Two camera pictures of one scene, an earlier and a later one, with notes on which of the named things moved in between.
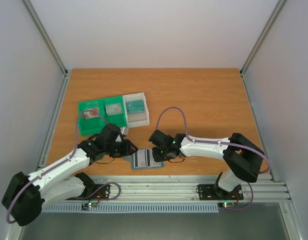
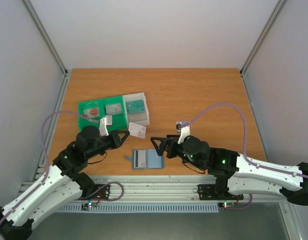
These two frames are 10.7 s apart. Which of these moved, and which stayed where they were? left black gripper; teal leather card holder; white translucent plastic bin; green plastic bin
Moved: left black gripper
Stayed: white translucent plastic bin; teal leather card holder; green plastic bin
